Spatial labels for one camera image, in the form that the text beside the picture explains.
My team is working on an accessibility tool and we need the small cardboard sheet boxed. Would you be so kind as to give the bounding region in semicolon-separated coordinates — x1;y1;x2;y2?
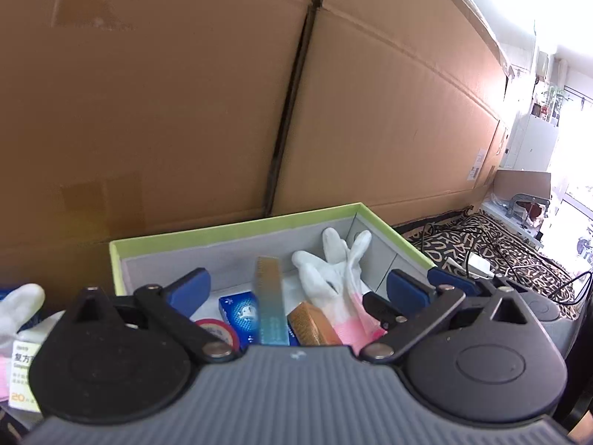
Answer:
494;170;553;205

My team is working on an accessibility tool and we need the large labelled cardboard box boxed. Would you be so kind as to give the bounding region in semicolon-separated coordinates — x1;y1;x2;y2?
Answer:
0;0;326;298

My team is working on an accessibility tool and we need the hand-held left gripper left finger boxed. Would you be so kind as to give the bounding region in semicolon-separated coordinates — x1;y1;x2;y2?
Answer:
69;268;236;364

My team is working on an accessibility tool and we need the white power adapter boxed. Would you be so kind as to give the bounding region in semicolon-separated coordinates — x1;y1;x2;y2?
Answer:
465;254;493;276

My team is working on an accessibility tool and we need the white cabinet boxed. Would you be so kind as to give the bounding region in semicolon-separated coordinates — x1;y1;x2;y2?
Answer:
503;113;559;172

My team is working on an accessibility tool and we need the dark shiny box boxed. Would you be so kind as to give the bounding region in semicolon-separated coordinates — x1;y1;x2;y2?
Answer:
255;255;291;348

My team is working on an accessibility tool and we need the small gold box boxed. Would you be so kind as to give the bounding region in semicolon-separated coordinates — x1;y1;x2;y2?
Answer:
286;300;344;347

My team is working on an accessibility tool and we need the grey metal frame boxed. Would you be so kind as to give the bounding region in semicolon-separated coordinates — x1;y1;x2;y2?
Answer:
504;196;550;228

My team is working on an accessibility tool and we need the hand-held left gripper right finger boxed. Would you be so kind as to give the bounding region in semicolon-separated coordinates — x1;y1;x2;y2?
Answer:
361;269;533;364

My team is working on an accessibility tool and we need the white and yellow medicine box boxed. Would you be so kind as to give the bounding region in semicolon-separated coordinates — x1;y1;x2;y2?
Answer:
8;310;66;413

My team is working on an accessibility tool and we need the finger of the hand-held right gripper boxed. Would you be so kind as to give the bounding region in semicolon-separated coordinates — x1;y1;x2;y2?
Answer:
427;269;485;297
362;292;409;331

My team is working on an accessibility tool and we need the black cable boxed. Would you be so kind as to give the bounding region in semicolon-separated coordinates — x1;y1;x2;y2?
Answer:
504;236;593;307
418;221;493;266

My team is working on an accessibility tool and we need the white glove with pink cuff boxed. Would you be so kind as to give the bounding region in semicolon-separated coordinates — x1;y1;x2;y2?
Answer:
0;284;46;404
292;227;388;354

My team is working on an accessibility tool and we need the blue box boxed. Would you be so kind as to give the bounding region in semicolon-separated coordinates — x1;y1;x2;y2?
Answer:
219;291;302;349

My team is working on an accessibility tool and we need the red tape roll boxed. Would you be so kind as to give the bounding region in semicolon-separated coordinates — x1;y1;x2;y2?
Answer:
195;317;242;354

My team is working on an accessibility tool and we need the light green box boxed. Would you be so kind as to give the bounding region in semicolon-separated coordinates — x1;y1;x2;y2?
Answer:
110;202;437;349

